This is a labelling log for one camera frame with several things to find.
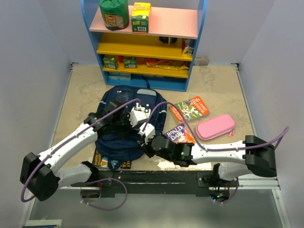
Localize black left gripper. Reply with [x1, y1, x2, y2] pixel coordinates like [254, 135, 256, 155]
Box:
[112, 111, 138, 138]

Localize navy blue student backpack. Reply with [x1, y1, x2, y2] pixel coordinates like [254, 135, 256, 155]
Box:
[95, 78, 165, 170]

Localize orange Treehouse book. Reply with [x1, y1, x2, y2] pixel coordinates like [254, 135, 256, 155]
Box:
[170, 96, 210, 123]

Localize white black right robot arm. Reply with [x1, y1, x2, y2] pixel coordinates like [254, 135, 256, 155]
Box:
[141, 135, 277, 187]

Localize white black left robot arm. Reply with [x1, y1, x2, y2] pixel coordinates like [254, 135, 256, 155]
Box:
[20, 99, 139, 202]

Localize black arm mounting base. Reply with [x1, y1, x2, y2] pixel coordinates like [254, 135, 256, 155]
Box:
[76, 170, 237, 198]

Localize purple Roald Dahl book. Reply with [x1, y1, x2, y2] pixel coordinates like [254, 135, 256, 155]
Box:
[164, 123, 195, 143]

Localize pink pencil case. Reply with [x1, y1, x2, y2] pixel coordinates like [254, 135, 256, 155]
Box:
[195, 114, 236, 141]

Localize small green box left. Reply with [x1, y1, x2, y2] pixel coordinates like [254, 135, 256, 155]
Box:
[103, 55, 118, 70]

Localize small green box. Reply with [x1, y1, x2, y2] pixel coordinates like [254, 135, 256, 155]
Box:
[103, 55, 118, 70]
[123, 57, 137, 68]

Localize small green box right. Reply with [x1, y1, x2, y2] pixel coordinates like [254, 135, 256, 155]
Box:
[123, 57, 137, 68]

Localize orange yellow snack packets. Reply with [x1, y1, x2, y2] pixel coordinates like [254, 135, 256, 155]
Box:
[143, 57, 189, 71]

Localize blue shelf unit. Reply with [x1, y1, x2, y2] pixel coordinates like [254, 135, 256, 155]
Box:
[80, 0, 208, 92]

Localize small box behind shelf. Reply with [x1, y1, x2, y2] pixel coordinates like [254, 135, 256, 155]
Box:
[194, 57, 209, 66]

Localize small snack pouch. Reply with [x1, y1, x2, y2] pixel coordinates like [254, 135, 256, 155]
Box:
[182, 38, 194, 55]

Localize yellow green carton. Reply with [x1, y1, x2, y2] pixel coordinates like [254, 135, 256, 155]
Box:
[131, 2, 151, 33]

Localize green cylindrical package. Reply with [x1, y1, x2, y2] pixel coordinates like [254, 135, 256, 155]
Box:
[99, 0, 129, 31]

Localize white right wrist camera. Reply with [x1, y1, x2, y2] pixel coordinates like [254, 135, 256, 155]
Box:
[138, 123, 155, 144]

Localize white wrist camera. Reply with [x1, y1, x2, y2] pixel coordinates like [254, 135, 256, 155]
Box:
[138, 123, 155, 144]
[129, 106, 151, 127]

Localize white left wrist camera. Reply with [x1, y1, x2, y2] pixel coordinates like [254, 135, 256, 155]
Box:
[129, 106, 151, 127]

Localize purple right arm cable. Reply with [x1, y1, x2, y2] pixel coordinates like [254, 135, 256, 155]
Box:
[142, 101, 290, 152]

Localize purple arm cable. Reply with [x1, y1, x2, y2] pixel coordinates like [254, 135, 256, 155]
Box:
[20, 98, 142, 203]
[142, 101, 290, 152]

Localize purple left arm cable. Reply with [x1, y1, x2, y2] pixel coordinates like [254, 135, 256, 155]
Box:
[20, 98, 142, 203]

